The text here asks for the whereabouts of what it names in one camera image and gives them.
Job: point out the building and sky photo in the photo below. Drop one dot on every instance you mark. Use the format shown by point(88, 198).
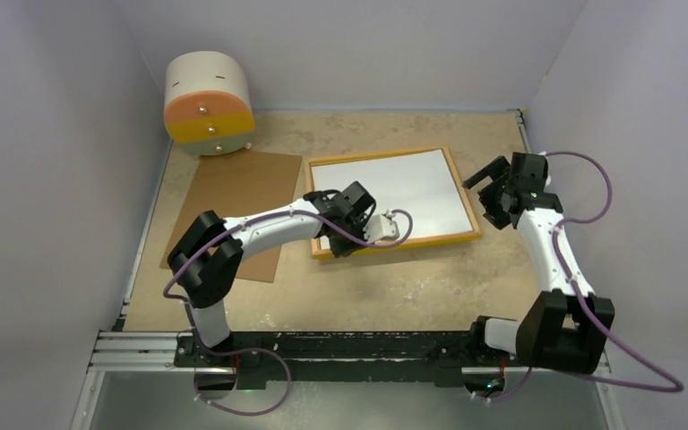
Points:
point(420, 183)

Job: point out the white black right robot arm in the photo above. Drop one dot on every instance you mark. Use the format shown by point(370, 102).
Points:
point(562, 330)

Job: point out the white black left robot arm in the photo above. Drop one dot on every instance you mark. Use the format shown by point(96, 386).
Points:
point(206, 259)

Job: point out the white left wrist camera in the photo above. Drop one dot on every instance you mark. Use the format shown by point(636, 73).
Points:
point(381, 227)

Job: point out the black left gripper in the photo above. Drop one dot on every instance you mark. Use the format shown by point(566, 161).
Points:
point(339, 248)

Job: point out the white orange yellow drawer cabinet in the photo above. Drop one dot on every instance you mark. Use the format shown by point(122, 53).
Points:
point(207, 109)

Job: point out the brown frame backing board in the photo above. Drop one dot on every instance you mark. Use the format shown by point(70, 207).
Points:
point(243, 182)

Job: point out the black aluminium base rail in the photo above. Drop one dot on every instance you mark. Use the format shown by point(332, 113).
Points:
point(446, 359)

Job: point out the yellow wooden picture frame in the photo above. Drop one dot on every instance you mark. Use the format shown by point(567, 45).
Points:
point(409, 243)

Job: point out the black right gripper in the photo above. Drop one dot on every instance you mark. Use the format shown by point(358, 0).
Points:
point(495, 215)

